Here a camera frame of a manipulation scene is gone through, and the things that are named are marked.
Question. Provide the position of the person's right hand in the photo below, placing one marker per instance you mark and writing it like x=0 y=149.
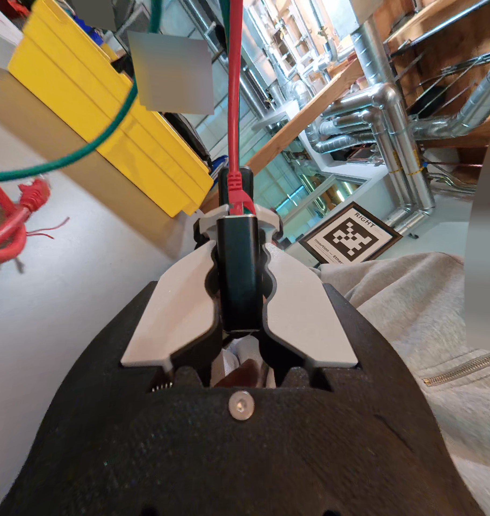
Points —
x=245 y=375

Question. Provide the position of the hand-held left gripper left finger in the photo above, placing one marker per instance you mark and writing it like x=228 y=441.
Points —
x=172 y=318

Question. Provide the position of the grey zip hoodie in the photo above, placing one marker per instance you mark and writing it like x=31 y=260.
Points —
x=450 y=423

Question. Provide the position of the black ethernet adapter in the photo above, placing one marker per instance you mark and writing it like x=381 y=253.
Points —
x=239 y=274

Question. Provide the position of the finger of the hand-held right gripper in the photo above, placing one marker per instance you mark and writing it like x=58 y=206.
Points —
x=206 y=225
x=271 y=225

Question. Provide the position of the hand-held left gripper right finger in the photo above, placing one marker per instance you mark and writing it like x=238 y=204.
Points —
x=309 y=318

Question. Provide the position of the wooden beam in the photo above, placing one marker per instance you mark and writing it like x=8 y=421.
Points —
x=293 y=129

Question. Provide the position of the framed marker sign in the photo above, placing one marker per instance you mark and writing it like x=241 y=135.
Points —
x=353 y=238

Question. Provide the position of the person's right forearm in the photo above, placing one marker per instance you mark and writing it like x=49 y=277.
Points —
x=390 y=290

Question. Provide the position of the silver ventilation ducts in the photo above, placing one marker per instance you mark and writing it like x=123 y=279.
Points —
x=390 y=121

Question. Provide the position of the yellow plastic bin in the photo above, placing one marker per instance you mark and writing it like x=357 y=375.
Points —
x=108 y=113

